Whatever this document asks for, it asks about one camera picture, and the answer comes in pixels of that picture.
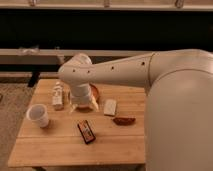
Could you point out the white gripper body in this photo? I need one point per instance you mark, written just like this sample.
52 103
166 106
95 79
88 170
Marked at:
81 97

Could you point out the white plastic bottle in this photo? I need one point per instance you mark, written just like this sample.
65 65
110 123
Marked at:
57 96

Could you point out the white plastic cup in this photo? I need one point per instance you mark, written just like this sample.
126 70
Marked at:
37 114

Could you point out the orange ceramic bowl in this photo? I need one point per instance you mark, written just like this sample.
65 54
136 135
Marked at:
95 92

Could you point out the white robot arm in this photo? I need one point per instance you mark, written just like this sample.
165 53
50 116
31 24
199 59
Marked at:
179 107

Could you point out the wooden table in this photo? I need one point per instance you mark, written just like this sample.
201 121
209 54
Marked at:
61 143

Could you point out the dark snack bar packet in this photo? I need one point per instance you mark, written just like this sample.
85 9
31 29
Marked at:
86 131

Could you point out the white sponge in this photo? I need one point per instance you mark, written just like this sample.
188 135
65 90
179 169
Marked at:
110 107

